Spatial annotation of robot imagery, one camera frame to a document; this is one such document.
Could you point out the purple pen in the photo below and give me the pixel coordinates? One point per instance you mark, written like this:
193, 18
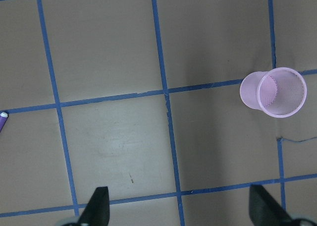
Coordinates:
3, 119

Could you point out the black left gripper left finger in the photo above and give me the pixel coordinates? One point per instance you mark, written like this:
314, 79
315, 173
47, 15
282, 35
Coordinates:
97, 211

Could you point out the pink mesh cup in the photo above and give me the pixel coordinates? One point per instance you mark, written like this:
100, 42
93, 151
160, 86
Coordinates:
279, 93

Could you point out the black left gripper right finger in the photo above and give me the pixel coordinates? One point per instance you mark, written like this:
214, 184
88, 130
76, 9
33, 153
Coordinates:
264, 210

